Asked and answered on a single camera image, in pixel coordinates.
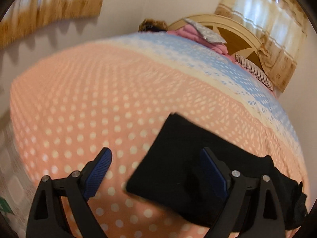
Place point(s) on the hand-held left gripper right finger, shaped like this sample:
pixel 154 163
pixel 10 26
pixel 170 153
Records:
pixel 214 171

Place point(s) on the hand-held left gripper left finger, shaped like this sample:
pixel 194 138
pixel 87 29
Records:
pixel 99 173

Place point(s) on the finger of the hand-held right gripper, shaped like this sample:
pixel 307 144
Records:
pixel 302 202

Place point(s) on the black pants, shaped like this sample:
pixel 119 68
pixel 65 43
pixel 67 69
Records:
pixel 173 168

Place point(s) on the polka dot bed blanket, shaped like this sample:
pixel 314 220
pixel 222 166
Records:
pixel 86 99

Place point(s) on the green object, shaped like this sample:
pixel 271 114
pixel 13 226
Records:
pixel 5 207

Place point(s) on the striped pillow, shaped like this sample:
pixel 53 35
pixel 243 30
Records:
pixel 255 70

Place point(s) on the cream and brown headboard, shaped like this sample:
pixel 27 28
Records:
pixel 237 39

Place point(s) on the pink folded blanket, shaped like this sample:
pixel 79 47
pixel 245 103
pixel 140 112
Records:
pixel 190 33

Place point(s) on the grey floral pillow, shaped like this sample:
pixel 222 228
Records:
pixel 205 31

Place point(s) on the beige floral window curtain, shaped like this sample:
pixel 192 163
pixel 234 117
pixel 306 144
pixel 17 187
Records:
pixel 267 24

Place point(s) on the brown patterned bundle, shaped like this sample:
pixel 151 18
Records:
pixel 152 25

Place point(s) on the golden side curtain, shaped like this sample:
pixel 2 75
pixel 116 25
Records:
pixel 49 7

